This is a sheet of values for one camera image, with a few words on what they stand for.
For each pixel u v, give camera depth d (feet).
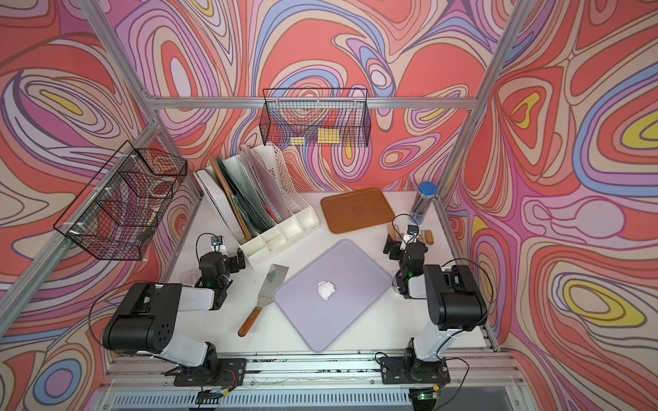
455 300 1.57
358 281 3.17
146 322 1.51
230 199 2.57
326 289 2.90
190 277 3.03
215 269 2.37
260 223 3.04
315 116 2.77
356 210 3.75
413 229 2.68
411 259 2.38
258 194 2.73
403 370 2.39
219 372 2.36
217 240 2.58
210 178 2.90
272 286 2.98
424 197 3.14
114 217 2.36
